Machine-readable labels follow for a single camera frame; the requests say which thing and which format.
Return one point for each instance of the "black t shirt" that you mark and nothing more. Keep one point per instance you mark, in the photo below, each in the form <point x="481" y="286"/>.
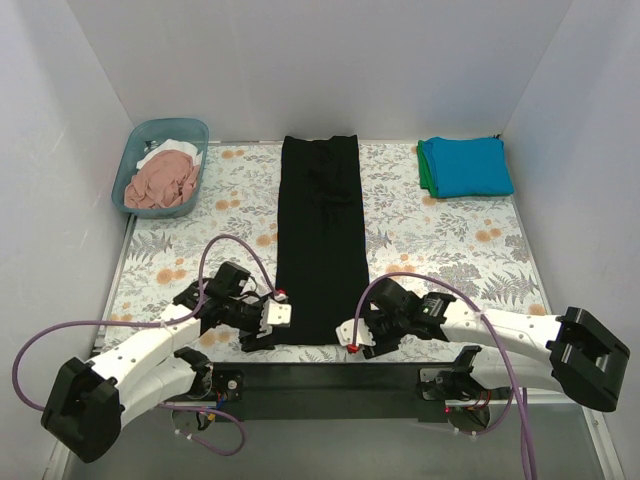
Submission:
<point x="321" y="250"/>

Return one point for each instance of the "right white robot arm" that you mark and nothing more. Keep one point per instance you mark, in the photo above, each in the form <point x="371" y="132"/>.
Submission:
<point x="573" y="353"/>

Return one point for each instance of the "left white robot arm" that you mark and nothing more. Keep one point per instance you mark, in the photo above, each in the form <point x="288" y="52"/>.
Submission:
<point x="91" y="401"/>

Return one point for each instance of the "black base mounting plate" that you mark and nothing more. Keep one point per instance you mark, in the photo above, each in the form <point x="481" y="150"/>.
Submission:
<point x="333" y="391"/>

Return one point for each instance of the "floral patterned table mat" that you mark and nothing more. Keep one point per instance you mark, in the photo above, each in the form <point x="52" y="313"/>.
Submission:
<point x="475" y="244"/>

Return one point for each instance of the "pink t shirt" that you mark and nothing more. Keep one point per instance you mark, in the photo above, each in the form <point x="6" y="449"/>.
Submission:
<point x="167" y="180"/>

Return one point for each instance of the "white t shirt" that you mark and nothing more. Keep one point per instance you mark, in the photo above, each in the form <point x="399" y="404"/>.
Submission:
<point x="170" y="145"/>

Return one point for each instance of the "folded blue t shirt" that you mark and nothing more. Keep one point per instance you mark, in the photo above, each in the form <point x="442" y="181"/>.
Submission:
<point x="473" y="167"/>

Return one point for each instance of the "teal plastic laundry bin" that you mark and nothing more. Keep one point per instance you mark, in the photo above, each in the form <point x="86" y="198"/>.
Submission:
<point x="147" y="136"/>

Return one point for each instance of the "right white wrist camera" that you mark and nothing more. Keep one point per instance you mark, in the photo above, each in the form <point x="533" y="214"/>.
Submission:
<point x="354" y="335"/>

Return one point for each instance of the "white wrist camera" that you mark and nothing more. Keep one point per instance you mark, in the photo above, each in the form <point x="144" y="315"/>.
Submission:
<point x="276" y="312"/>
<point x="354" y="335"/>

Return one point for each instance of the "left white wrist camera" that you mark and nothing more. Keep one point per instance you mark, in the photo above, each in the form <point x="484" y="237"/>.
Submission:
<point x="276" y="312"/>

